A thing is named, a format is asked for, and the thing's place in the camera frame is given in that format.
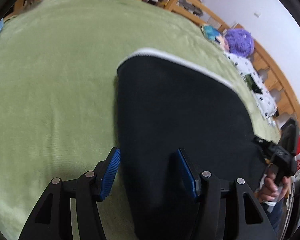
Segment purple plush toy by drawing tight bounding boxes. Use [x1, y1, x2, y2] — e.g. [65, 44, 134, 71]
[225, 28, 254, 57]

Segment right forearm dark blue sleeve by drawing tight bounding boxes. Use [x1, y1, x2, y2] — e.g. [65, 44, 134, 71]
[265, 199, 284, 234]

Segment right hand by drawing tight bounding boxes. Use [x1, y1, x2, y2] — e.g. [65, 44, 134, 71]
[255, 170, 291, 203]

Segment white spotted pillow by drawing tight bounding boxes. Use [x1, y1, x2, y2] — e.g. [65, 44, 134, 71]
[223, 51, 277, 127]

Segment colourful geometric pillow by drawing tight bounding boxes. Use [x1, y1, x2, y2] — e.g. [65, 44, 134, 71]
[200, 24, 228, 46]

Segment black pants with white stripes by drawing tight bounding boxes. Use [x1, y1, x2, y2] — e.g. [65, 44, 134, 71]
[117, 48, 266, 239]

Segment green bed blanket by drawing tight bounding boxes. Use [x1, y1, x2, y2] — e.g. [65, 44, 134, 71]
[0, 0, 279, 239]

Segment wooden bed frame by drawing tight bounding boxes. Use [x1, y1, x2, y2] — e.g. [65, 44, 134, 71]
[7, 0, 300, 124]

